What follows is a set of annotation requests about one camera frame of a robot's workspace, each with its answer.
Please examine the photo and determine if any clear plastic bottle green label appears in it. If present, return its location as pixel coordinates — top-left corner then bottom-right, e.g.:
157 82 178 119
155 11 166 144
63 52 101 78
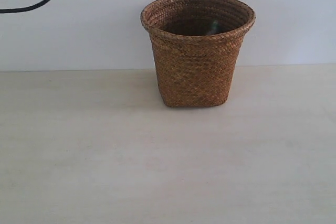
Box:
206 20 222 36

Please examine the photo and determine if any brown woven wicker basket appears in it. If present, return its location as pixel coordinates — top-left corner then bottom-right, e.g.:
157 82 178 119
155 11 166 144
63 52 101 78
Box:
140 0 256 108

